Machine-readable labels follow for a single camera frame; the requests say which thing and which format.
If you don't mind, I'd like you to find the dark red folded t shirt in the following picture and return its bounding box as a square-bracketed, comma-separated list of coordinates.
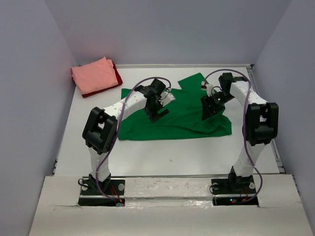
[82, 63, 123, 98]

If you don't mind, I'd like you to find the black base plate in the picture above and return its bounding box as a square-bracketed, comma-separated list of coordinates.
[78, 177, 126, 207]
[209, 176, 259, 206]

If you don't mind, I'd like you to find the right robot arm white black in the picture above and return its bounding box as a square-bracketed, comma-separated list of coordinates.
[201, 69, 279, 196]

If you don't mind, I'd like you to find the white cardboard front cover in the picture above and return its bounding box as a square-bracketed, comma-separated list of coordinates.
[30, 175, 312, 236]

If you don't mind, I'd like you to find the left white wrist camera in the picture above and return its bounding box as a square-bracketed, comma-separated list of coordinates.
[159, 91, 176, 107]

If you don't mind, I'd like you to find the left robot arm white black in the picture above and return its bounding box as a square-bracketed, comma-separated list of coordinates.
[82, 77, 175, 196]

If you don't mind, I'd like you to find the pink folded t shirt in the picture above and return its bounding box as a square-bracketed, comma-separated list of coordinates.
[71, 57, 119, 95]

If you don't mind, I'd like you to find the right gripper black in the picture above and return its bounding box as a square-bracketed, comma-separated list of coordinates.
[201, 91, 235, 121]

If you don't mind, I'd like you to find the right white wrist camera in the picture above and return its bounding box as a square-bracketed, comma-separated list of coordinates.
[201, 81, 214, 96]

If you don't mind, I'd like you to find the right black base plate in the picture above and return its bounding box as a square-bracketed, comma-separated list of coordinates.
[209, 176, 259, 206]

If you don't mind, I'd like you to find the green t shirt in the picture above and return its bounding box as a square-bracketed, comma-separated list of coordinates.
[119, 73, 232, 141]

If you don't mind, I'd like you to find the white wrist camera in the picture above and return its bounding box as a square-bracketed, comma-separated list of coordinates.
[159, 91, 176, 107]
[201, 81, 214, 96]

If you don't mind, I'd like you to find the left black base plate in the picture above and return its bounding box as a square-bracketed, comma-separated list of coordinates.
[78, 177, 126, 207]

